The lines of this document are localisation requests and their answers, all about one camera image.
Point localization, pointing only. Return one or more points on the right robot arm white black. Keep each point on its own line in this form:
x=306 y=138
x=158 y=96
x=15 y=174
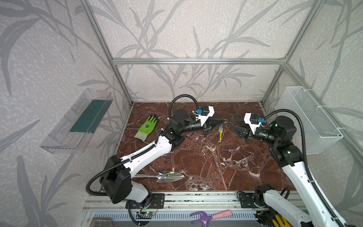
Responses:
x=293 y=161

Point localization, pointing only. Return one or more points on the clear plastic wall tray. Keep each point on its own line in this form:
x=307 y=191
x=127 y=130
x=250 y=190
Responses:
x=74 y=131

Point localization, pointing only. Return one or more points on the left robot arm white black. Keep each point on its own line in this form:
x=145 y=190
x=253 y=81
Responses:
x=116 y=180

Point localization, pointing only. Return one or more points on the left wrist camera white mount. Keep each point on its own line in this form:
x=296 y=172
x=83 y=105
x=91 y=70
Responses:
x=203 y=114

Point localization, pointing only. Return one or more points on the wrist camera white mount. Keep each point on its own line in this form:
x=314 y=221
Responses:
x=254 y=121
x=203 y=114

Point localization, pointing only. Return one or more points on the white wire basket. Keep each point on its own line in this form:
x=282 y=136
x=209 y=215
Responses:
x=320 y=131

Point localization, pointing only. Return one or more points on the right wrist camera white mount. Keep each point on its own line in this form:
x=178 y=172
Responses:
x=254 y=121

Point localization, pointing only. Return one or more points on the purple pink garden fork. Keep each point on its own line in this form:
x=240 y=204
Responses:
x=205 y=219

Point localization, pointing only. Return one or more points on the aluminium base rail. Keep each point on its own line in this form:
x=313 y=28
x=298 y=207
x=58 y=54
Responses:
x=176 y=201

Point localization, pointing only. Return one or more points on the silver garden trowel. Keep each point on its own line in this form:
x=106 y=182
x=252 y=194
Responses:
x=163 y=176

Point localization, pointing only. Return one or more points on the small green circuit board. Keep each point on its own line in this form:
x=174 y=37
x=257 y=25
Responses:
x=146 y=214

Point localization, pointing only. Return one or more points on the yellow black glove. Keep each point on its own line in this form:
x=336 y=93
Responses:
x=279 y=220

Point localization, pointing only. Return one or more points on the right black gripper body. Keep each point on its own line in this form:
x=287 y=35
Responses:
x=249 y=135

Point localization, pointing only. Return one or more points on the green work glove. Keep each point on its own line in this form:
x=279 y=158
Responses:
x=147 y=128

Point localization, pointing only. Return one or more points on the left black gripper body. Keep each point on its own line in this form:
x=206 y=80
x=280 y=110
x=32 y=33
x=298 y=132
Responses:
x=205 y=126

